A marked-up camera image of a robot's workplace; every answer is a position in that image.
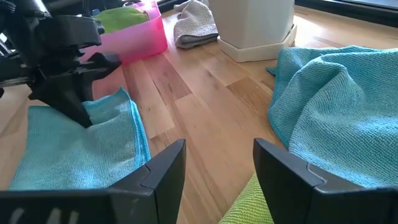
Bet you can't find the green microfiber towel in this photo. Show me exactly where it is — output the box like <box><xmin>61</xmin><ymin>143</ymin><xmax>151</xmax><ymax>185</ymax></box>
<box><xmin>93</xmin><ymin>6</ymin><xmax>150</xmax><ymax>34</ymax></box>
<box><xmin>219</xmin><ymin>174</ymin><xmax>274</xmax><ymax>224</ymax></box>

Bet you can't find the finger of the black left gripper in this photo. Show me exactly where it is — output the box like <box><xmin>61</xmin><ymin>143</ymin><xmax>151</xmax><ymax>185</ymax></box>
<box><xmin>29</xmin><ymin>52</ymin><xmax>122</xmax><ymax>128</ymax></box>
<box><xmin>40</xmin><ymin>16</ymin><xmax>105</xmax><ymax>50</ymax></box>

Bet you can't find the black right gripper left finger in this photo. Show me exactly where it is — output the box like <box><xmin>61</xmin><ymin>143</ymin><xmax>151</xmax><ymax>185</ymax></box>
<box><xmin>0</xmin><ymin>139</ymin><xmax>187</xmax><ymax>224</ymax></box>

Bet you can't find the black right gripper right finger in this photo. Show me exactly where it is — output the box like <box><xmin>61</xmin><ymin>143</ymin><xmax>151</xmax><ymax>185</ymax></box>
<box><xmin>253</xmin><ymin>138</ymin><xmax>398</xmax><ymax>224</ymax></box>

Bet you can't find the pink plastic bin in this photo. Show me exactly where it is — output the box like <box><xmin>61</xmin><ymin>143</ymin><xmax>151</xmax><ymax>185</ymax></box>
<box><xmin>79</xmin><ymin>0</ymin><xmax>169</xmax><ymax>65</ymax></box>

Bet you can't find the teal microfiber towel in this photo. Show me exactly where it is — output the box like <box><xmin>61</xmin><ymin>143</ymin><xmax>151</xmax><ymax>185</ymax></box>
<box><xmin>9</xmin><ymin>86</ymin><xmax>152</xmax><ymax>190</ymax></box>

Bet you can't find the grey microfiber towel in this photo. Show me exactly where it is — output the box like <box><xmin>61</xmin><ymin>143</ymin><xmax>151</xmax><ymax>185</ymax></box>
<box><xmin>173</xmin><ymin>0</ymin><xmax>219</xmax><ymax>49</ymax></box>

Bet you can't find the light blue microfiber towel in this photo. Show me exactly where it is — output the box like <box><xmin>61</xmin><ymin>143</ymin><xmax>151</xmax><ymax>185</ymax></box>
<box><xmin>267</xmin><ymin>45</ymin><xmax>398</xmax><ymax>189</ymax></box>

